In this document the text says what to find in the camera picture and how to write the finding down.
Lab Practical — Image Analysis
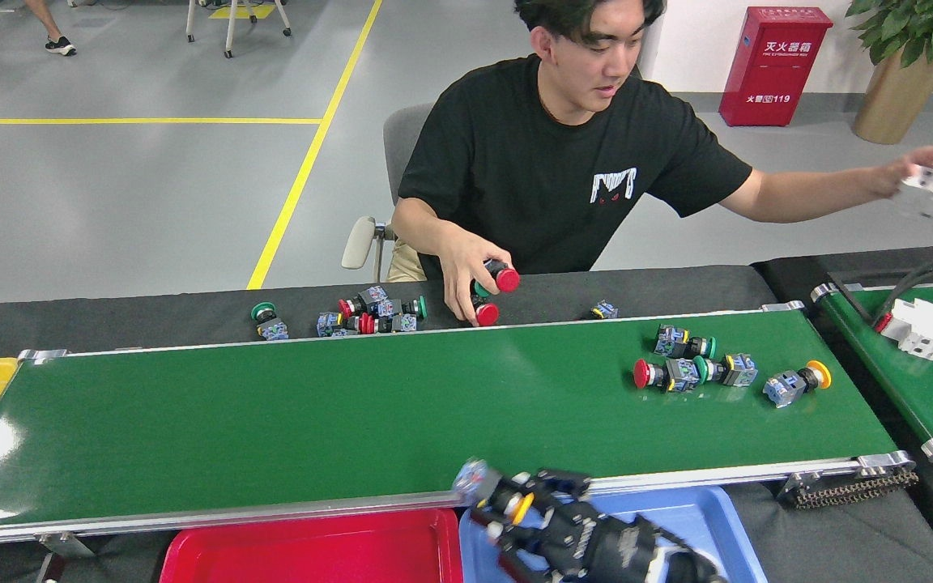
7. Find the red plastic tray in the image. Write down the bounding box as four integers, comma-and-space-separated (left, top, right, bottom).
160, 509, 464, 583

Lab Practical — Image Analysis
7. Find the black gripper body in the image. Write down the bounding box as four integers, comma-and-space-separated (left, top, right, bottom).
568, 514, 666, 583

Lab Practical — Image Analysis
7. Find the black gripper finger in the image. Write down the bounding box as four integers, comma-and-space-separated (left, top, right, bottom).
507, 468, 593, 531
471, 510, 589, 583

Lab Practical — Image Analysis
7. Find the white circuit breaker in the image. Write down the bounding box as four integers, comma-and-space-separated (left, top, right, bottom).
874, 297, 933, 362
897, 164, 933, 213

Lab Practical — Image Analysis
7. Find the long green conveyor belt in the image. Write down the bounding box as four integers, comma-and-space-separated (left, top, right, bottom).
0, 300, 918, 560

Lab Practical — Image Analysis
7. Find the blue plastic tray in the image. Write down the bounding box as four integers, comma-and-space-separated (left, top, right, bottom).
458, 486, 767, 583

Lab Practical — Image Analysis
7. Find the person's right hand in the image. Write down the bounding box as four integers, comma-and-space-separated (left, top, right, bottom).
437, 229, 509, 326

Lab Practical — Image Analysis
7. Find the white wheeled stand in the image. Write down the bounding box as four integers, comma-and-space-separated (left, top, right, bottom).
185, 0, 292, 59

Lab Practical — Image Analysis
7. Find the potted plant gold pot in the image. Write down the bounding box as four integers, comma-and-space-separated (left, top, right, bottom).
845, 0, 933, 145

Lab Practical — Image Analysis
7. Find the yellow cap push button switch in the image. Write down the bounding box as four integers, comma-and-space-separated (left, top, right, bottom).
452, 458, 534, 527
763, 360, 833, 409

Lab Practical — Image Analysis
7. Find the walking person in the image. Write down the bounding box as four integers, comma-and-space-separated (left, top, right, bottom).
0, 0, 77, 57

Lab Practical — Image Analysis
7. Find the black drive chain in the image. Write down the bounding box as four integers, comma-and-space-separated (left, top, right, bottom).
790, 468, 919, 509

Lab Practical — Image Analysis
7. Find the black cable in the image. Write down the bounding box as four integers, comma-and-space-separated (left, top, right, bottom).
827, 247, 933, 325

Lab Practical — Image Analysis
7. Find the red fire extinguisher box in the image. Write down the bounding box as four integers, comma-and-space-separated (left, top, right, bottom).
718, 6, 834, 128

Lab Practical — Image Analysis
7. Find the grey office chair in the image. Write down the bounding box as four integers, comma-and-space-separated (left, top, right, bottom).
341, 103, 435, 282

